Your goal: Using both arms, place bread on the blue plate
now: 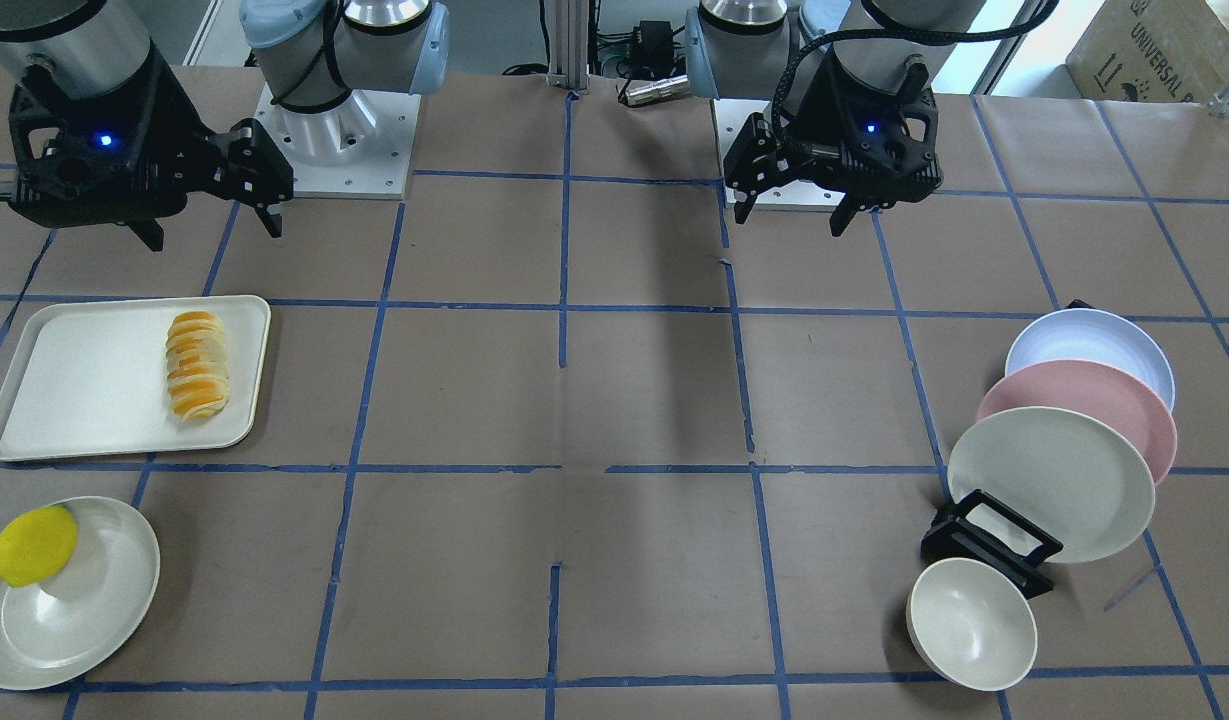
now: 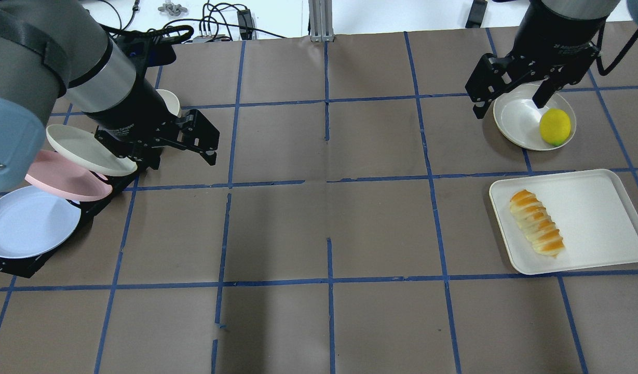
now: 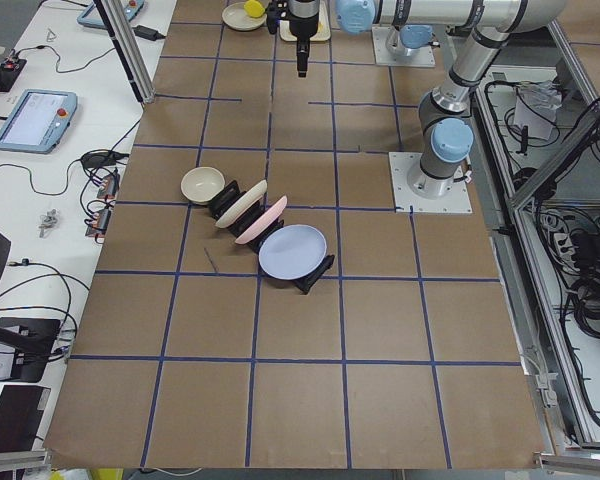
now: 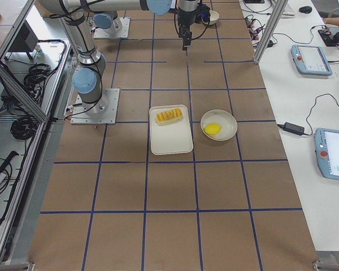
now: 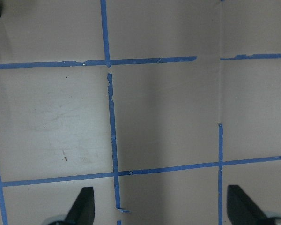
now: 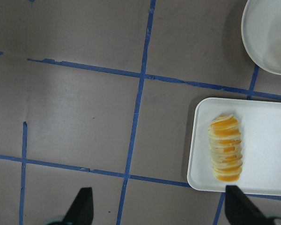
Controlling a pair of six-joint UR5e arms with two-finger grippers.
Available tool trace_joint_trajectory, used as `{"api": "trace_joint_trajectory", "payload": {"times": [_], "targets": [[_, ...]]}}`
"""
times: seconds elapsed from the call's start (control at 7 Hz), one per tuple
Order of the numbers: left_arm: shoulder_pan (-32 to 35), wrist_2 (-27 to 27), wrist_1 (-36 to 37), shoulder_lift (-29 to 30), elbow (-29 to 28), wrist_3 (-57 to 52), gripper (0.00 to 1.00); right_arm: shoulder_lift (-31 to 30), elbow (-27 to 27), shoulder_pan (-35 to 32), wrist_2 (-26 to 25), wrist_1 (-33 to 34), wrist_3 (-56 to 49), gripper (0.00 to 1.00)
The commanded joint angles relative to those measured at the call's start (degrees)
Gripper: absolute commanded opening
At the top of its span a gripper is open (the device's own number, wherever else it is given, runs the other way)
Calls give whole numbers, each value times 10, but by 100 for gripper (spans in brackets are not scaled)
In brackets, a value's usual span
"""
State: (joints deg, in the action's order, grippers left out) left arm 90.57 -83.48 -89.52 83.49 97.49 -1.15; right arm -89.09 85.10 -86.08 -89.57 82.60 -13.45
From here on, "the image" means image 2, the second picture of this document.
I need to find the black cables bundle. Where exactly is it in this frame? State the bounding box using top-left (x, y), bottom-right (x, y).
top-left (90, 0), bottom-right (288, 45)

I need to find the black dish rack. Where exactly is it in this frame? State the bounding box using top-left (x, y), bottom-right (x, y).
top-left (0, 151), bottom-right (160, 278)

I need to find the white rectangular tray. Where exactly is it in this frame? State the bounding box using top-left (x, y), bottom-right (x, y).
top-left (489, 169), bottom-right (638, 275)

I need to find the shallow beige dish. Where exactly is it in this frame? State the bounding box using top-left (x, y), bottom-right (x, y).
top-left (493, 84), bottom-right (577, 151)

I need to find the blue plate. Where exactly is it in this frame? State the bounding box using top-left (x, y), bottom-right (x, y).
top-left (0, 185), bottom-right (82, 259)

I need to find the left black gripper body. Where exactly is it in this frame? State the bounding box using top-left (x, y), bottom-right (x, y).
top-left (94, 89), bottom-right (195, 170)

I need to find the beige plate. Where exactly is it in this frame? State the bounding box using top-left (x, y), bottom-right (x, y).
top-left (46, 125), bottom-right (138, 177)

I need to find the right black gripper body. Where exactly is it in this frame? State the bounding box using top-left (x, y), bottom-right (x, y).
top-left (499, 15), bottom-right (601, 86)

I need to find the beige bowl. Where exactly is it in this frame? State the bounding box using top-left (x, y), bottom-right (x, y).
top-left (156, 88), bottom-right (181, 117)

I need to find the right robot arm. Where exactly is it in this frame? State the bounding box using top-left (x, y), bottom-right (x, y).
top-left (465, 1), bottom-right (638, 119)

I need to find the aluminium frame post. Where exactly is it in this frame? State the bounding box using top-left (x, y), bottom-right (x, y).
top-left (308, 0), bottom-right (335, 43)

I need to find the sliced bread loaf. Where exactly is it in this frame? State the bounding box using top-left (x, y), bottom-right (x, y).
top-left (509, 190), bottom-right (565, 258)

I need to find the yellow lemon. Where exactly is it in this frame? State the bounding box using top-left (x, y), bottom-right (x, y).
top-left (539, 108), bottom-right (572, 147)

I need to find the pink plate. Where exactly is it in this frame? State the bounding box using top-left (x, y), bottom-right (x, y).
top-left (25, 150), bottom-right (113, 202)

